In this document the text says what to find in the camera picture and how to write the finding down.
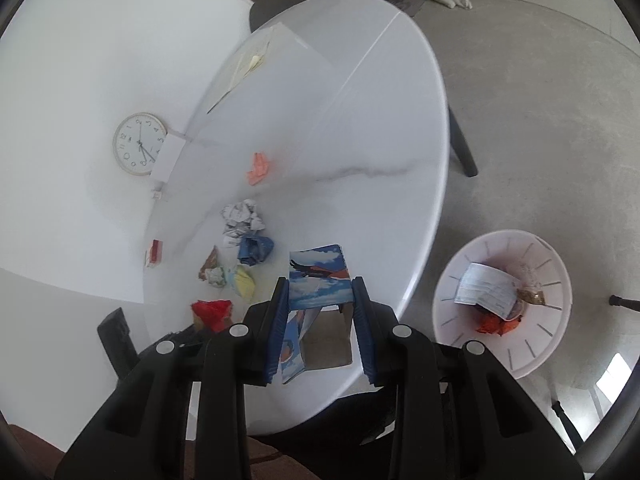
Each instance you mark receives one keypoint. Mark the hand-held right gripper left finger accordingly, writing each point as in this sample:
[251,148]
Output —
[277,330]

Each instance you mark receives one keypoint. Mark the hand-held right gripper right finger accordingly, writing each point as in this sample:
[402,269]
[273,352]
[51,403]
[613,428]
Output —
[365,330]

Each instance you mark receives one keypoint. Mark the blue printed carton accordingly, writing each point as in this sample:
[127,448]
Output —
[317,280]

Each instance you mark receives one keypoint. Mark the blue face mask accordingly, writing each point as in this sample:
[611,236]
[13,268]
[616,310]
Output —
[482,287]

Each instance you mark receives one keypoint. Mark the orange red wrapper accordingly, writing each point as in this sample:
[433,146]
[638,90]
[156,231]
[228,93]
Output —
[495,325]

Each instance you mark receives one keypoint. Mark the white round waste bin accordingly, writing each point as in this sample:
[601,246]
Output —
[540,350]

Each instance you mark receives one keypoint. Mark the pale yellow paper scrap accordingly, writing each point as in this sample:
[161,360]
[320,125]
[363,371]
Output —
[245,282]

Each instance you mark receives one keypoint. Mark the red crumpled paper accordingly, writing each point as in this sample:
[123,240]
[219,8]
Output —
[212,312]

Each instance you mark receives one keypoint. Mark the small white crumpled paper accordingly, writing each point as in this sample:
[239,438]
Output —
[217,276]

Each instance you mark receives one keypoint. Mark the blue crumpled paper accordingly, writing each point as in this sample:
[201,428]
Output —
[255,249]

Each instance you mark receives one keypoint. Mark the brown foil wrapper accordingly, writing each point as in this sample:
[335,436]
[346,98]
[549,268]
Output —
[211,260]

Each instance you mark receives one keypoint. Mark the crumpled newspaper ball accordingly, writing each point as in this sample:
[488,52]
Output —
[242,215]

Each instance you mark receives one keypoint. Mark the red and white box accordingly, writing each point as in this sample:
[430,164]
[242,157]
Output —
[156,252]

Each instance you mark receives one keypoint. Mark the black chair back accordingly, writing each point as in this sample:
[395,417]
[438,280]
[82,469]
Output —
[117,340]

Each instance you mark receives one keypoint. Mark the pink crumpled paper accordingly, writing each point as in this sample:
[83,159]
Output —
[260,167]

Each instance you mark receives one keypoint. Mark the white paper card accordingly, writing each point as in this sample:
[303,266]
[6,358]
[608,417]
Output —
[167,157]

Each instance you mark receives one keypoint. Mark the black chair legs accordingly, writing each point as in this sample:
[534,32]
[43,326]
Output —
[565,420]

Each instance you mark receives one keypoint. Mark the black stand leg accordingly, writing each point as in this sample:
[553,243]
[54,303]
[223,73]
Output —
[625,302]

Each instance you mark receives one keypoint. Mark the grey chair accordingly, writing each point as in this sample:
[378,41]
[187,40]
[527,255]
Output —
[295,5]

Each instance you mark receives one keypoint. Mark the round white wall clock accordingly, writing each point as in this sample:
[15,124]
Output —
[137,142]

